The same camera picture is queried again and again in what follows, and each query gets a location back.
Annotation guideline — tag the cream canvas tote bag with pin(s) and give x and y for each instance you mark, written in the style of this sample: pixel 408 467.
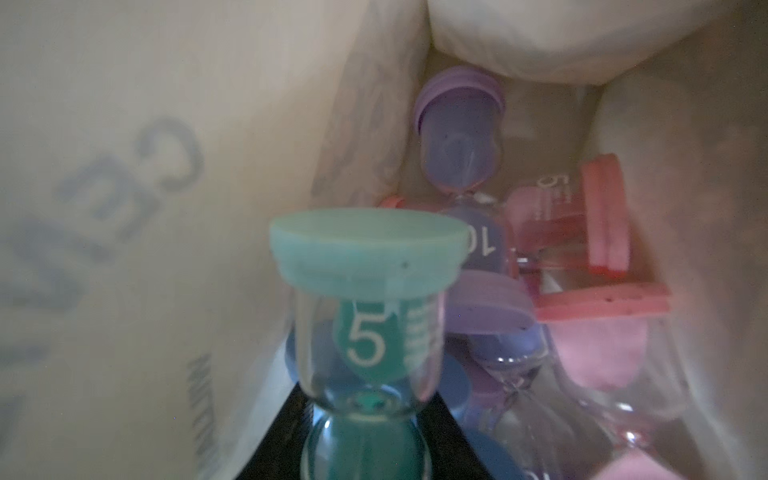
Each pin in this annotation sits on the cream canvas tote bag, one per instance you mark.
pixel 146 145

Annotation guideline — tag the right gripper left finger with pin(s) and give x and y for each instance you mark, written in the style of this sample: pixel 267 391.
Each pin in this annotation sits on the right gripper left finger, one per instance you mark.
pixel 278 455

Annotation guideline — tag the teal hourglass front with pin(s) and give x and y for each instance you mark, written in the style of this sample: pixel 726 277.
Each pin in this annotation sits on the teal hourglass front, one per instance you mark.
pixel 369 288

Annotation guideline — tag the pink hourglass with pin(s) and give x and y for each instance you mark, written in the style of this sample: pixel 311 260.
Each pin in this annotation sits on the pink hourglass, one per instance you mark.
pixel 573 220
pixel 614 356

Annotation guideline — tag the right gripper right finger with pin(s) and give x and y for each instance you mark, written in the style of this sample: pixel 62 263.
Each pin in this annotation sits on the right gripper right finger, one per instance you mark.
pixel 451 454

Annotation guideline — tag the blue hourglass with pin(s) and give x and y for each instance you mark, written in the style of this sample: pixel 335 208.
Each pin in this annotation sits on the blue hourglass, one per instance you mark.
pixel 456 384

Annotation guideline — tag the purple hourglass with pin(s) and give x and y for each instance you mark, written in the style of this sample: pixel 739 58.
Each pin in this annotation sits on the purple hourglass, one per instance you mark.
pixel 534 421
pixel 457 117

